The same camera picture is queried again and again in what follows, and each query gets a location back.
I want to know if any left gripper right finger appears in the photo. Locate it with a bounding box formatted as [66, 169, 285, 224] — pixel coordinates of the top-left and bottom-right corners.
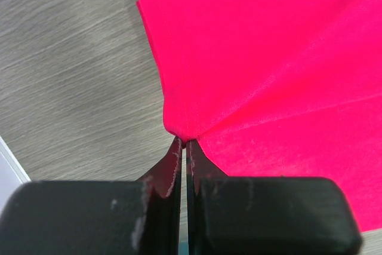
[186, 140, 362, 254]

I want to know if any red t shirt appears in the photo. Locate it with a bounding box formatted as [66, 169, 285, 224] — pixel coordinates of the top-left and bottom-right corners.
[137, 0, 381, 231]

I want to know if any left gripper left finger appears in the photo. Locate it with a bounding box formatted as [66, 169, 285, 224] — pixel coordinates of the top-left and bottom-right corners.
[1, 138, 182, 254]

